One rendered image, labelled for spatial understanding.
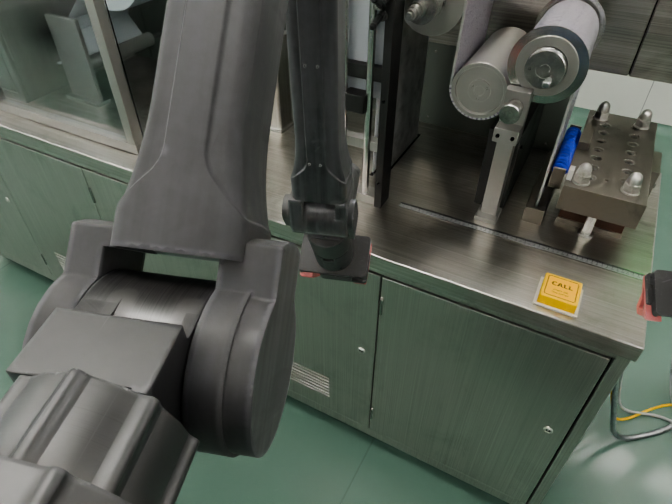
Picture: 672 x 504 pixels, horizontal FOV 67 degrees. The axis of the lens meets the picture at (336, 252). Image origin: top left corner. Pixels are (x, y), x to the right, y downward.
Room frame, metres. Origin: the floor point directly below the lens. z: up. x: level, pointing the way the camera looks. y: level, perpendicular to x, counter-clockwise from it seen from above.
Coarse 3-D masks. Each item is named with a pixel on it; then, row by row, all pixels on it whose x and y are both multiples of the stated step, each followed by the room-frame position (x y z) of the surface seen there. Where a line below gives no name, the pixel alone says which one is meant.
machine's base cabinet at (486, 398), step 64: (0, 192) 1.56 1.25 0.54; (64, 192) 1.37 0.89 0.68; (64, 256) 1.45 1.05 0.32; (320, 320) 0.91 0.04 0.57; (384, 320) 0.82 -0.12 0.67; (448, 320) 0.75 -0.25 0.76; (512, 320) 0.69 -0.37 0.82; (320, 384) 0.91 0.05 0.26; (384, 384) 0.82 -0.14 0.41; (448, 384) 0.74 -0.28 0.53; (512, 384) 0.67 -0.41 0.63; (576, 384) 0.62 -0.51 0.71; (448, 448) 0.71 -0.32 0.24; (512, 448) 0.64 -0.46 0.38
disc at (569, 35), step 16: (528, 32) 0.99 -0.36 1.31; (544, 32) 0.98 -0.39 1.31; (560, 32) 0.96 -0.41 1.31; (512, 48) 1.00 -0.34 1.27; (576, 48) 0.95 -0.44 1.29; (512, 64) 1.00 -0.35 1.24; (512, 80) 0.99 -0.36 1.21; (576, 80) 0.94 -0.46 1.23; (544, 96) 0.96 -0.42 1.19; (560, 96) 0.95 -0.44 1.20
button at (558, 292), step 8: (544, 280) 0.71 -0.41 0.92; (552, 280) 0.71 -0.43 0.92; (560, 280) 0.71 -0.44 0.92; (568, 280) 0.71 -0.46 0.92; (544, 288) 0.69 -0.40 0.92; (552, 288) 0.69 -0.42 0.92; (560, 288) 0.69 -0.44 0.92; (568, 288) 0.69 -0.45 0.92; (576, 288) 0.69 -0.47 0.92; (544, 296) 0.67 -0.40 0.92; (552, 296) 0.67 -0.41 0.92; (560, 296) 0.67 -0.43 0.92; (568, 296) 0.67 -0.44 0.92; (576, 296) 0.67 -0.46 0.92; (552, 304) 0.66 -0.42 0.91; (560, 304) 0.65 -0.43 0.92; (568, 304) 0.65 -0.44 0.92; (576, 304) 0.65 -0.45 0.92
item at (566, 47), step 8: (536, 40) 0.98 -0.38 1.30; (544, 40) 0.97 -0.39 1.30; (552, 40) 0.96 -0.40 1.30; (560, 40) 0.96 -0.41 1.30; (528, 48) 0.98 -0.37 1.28; (536, 48) 0.97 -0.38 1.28; (560, 48) 0.95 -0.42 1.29; (568, 48) 0.95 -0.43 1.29; (520, 56) 0.99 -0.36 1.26; (528, 56) 0.98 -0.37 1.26; (568, 56) 0.95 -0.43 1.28; (576, 56) 0.94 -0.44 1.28; (520, 64) 0.98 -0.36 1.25; (568, 64) 0.94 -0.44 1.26; (576, 64) 0.94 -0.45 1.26; (520, 72) 0.98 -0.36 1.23; (568, 72) 0.94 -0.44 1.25; (576, 72) 0.94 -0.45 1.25; (520, 80) 0.98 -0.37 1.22; (568, 80) 0.94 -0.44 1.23; (536, 88) 0.97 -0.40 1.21; (552, 88) 0.95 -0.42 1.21; (560, 88) 0.94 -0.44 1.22
